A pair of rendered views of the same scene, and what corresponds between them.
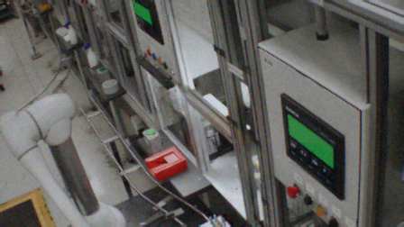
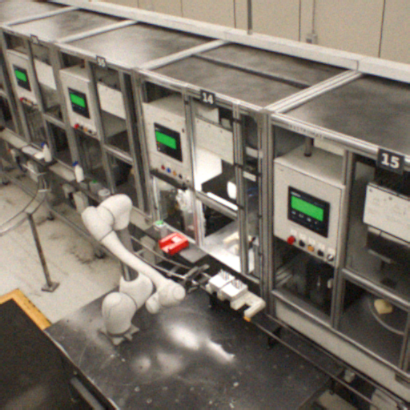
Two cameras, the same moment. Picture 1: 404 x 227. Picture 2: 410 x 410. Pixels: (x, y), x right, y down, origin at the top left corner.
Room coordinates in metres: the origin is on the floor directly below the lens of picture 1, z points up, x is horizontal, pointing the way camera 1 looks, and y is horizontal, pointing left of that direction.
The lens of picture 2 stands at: (-0.91, 0.91, 3.07)
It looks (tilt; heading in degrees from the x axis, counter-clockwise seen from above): 32 degrees down; 342
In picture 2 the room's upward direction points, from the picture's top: 4 degrees counter-clockwise
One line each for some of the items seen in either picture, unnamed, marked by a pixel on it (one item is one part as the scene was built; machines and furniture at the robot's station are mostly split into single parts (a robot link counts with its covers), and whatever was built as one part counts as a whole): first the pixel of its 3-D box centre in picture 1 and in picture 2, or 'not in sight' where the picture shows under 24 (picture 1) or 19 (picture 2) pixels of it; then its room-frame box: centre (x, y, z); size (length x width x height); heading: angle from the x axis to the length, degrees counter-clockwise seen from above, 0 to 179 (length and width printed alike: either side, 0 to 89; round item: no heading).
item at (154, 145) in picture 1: (154, 141); (161, 230); (2.11, 0.24, 0.97); 0.08 x 0.08 x 0.12; 21
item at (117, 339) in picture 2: not in sight; (121, 329); (1.57, 0.70, 0.71); 0.22 x 0.18 x 0.06; 21
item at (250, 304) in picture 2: not in sight; (235, 299); (1.40, 0.00, 0.84); 0.36 x 0.14 x 0.10; 21
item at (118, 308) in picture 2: not in sight; (116, 310); (1.60, 0.69, 0.85); 0.18 x 0.16 x 0.22; 129
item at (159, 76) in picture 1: (153, 68); (167, 178); (2.09, 0.16, 1.37); 0.36 x 0.04 x 0.04; 21
